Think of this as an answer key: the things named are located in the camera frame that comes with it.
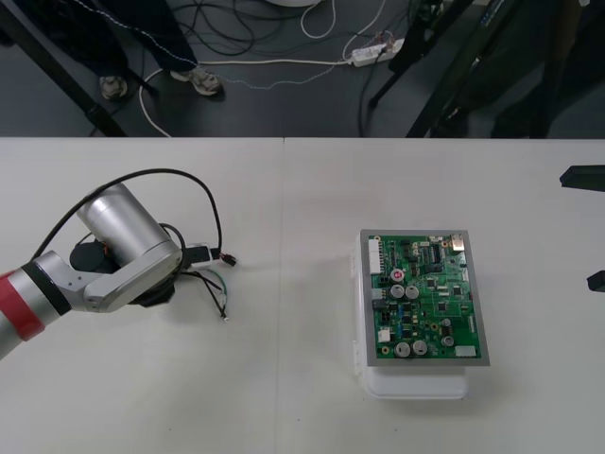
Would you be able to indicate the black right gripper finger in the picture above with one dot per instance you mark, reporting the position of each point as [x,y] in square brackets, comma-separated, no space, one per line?
[586,179]
[598,281]

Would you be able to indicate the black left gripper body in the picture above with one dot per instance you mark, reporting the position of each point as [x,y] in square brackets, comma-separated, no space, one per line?
[156,295]

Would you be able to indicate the silver and red left arm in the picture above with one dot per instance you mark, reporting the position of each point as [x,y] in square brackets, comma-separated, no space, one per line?
[127,222]

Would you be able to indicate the black desk leg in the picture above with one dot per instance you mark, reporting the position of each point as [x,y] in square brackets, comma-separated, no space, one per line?
[101,123]

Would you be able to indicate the black tripod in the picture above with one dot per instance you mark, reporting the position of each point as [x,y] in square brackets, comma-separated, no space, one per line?
[399,66]

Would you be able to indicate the white power strip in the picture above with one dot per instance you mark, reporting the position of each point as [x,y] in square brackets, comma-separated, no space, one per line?
[368,56]

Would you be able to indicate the person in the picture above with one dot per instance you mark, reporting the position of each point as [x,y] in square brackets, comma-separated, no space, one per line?
[165,38]

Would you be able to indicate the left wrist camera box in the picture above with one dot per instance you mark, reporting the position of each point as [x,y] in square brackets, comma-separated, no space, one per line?
[201,253]

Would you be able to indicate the green circuit board grey frame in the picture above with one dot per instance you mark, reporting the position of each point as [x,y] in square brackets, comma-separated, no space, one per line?
[425,302]

